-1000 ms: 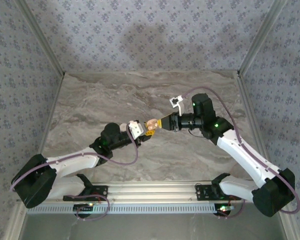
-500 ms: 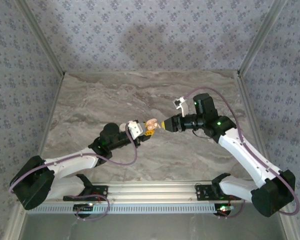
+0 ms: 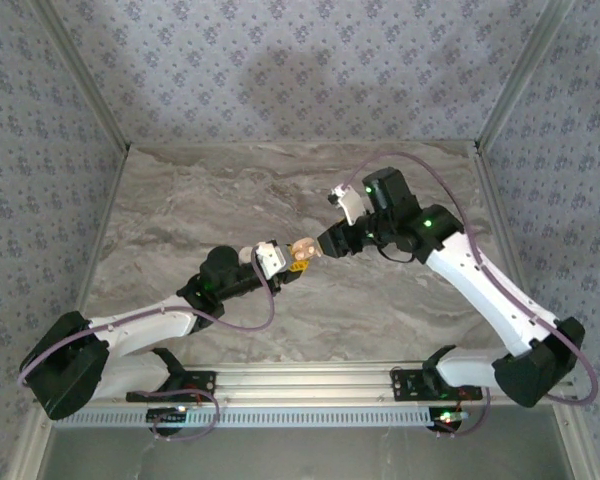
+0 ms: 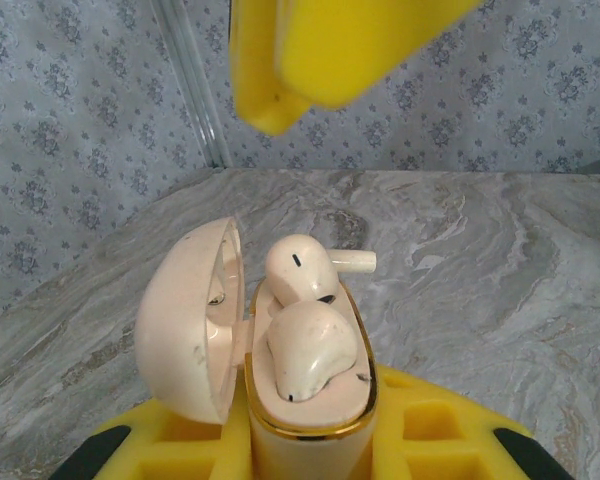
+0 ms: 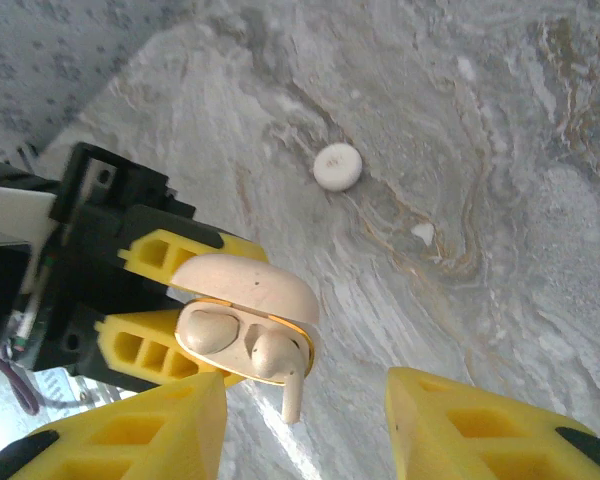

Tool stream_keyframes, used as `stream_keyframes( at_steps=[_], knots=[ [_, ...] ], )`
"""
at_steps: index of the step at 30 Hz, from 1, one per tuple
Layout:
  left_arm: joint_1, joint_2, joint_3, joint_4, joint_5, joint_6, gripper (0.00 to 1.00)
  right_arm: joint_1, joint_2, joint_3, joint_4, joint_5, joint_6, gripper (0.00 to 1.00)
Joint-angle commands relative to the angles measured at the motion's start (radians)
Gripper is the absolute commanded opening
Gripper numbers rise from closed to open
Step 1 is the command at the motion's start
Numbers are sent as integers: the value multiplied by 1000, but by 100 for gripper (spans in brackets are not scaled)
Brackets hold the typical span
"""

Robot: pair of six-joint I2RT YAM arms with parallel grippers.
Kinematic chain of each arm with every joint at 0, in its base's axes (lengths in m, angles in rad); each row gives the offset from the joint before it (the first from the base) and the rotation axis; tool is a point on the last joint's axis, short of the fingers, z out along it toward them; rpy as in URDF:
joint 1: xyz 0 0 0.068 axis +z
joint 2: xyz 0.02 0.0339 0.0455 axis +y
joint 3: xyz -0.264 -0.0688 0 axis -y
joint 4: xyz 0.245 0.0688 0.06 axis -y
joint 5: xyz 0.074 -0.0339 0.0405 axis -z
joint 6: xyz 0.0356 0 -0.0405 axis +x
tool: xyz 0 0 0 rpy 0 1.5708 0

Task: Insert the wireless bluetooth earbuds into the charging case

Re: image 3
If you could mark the cream earbud charging case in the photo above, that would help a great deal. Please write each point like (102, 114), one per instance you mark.
(306, 248)

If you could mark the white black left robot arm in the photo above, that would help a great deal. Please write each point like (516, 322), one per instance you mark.
(145, 325)

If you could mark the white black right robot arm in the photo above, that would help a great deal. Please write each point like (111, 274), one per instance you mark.
(480, 290)

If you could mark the black controller board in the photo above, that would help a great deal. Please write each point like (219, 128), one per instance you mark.
(447, 425)
(167, 423)

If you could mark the grey metal panel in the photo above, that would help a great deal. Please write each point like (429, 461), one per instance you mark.
(305, 455)

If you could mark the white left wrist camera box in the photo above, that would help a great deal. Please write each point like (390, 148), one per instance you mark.
(272, 257)

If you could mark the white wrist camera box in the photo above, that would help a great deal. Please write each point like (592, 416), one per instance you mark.
(272, 257)
(352, 205)

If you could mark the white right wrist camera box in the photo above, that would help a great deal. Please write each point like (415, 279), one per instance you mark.
(352, 205)

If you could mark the aluminium table side rail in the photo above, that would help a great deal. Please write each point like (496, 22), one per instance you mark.
(103, 225)
(500, 225)

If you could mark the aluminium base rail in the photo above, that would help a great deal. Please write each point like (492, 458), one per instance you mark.
(305, 382)

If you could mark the aluminium frame post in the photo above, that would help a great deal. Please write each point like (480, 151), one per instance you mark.
(577, 455)
(82, 75)
(30, 450)
(522, 75)

